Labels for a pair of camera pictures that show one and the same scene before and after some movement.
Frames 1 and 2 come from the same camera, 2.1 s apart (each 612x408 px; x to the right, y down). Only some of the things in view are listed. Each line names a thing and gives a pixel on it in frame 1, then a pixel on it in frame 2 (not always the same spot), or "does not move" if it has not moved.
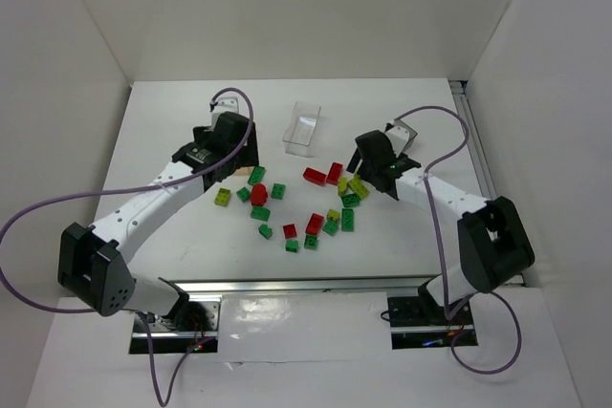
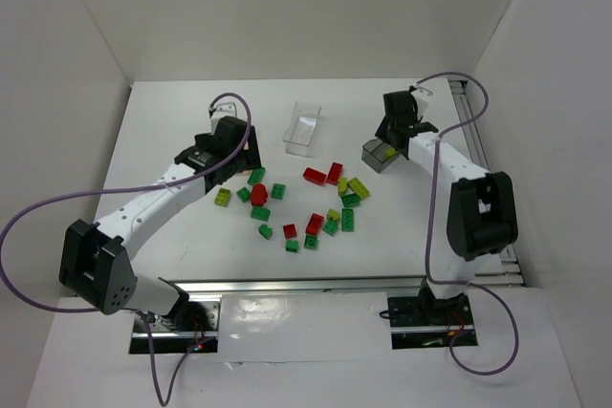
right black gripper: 365,171 → 394,133
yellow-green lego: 222,197 does not move
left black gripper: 250,149 does not move
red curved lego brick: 315,176 does not move
